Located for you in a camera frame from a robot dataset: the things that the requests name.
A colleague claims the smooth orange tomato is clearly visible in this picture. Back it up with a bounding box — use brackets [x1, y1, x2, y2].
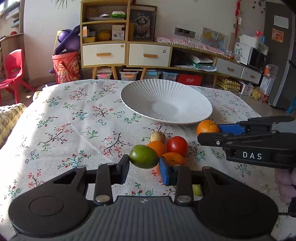
[147, 141, 166, 157]

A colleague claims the textured orange mandarin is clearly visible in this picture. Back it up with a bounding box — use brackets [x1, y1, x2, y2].
[196, 120, 220, 135]

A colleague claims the green lime fruit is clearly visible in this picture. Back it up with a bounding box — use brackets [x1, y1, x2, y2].
[129, 145, 159, 169]

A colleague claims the right hand pink glove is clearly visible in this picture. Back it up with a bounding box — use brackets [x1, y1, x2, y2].
[274, 168, 296, 203]

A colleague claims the grey refrigerator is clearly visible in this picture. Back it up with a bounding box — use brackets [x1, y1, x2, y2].
[264, 1, 295, 109]

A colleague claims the red tomato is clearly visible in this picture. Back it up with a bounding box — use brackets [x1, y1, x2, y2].
[166, 136, 188, 157]

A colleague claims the floral tablecloth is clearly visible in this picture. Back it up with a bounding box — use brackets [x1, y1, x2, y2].
[1, 80, 287, 239]

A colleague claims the large orange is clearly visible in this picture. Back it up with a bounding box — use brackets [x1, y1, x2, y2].
[158, 152, 186, 166]

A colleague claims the red decorated bucket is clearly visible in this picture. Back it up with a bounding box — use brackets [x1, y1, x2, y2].
[52, 51, 82, 84]

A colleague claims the red plastic chair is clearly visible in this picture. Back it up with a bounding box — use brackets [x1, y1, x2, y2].
[1, 49, 36, 104]

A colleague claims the long low tv cabinet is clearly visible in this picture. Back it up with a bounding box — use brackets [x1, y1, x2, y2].
[126, 41, 262, 85]

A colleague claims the white ribbed plate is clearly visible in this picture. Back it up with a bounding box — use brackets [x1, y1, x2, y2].
[120, 79, 213, 125]

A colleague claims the pale brown kiwi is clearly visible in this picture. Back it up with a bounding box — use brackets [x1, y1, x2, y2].
[150, 132, 166, 144]

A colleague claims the red storage box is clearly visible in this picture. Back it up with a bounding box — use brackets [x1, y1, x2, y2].
[177, 74, 202, 86]

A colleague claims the checkered cushion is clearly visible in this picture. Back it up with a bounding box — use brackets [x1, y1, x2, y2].
[0, 103, 27, 148]

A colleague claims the clear storage bin blue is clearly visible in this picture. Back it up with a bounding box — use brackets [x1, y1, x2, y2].
[160, 71, 178, 81]

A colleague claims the tall yellow shelf cabinet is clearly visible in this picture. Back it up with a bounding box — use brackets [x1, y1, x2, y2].
[80, 1, 131, 80]

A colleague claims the clear storage bin orange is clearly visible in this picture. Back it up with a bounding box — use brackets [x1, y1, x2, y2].
[119, 71, 138, 81]

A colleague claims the colourful map poster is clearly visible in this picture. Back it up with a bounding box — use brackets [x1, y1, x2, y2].
[201, 27, 228, 52]

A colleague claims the white microwave oven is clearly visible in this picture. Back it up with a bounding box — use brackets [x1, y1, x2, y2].
[234, 43, 267, 70]

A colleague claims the wall power strip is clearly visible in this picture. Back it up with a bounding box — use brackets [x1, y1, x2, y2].
[174, 27, 196, 39]

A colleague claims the framed cat picture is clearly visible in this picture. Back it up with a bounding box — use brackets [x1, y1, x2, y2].
[128, 4, 157, 42]

